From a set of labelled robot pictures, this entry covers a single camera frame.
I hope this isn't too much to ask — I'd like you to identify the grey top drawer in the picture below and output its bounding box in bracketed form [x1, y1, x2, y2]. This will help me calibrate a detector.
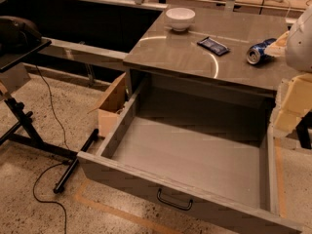
[78, 75, 302, 234]

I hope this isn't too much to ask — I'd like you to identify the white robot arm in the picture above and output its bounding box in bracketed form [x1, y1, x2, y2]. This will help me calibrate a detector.
[264, 6, 312, 73]

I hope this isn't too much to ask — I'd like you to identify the blue soda can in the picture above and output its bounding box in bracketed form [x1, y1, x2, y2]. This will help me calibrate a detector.
[246, 38, 276, 65]

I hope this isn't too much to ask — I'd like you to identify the dark blue snack packet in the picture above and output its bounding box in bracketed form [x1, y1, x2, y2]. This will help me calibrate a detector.
[197, 37, 230, 57]

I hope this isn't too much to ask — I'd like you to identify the white ceramic bowl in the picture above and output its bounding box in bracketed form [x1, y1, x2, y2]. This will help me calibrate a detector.
[166, 8, 196, 31]

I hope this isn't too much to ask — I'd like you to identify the grey cabinet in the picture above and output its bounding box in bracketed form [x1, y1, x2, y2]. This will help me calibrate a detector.
[122, 4, 304, 148]

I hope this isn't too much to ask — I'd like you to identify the cardboard box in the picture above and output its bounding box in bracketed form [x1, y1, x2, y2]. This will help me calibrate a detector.
[89, 73, 126, 137]

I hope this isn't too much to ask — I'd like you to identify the dark bag on stand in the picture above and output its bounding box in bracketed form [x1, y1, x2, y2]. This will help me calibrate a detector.
[0, 16, 42, 55]

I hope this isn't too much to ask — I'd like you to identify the black metal stand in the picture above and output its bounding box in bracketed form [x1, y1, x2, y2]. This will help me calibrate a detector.
[0, 37, 99, 195]

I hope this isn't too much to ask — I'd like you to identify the black drawer handle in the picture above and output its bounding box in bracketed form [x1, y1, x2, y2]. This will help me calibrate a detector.
[156, 188, 193, 212]

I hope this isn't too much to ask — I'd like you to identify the grey metal rail bench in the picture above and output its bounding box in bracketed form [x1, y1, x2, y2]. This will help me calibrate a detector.
[41, 38, 127, 72]

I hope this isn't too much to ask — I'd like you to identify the black floor cable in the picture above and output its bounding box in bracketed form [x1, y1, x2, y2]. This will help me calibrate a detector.
[32, 64, 73, 234]

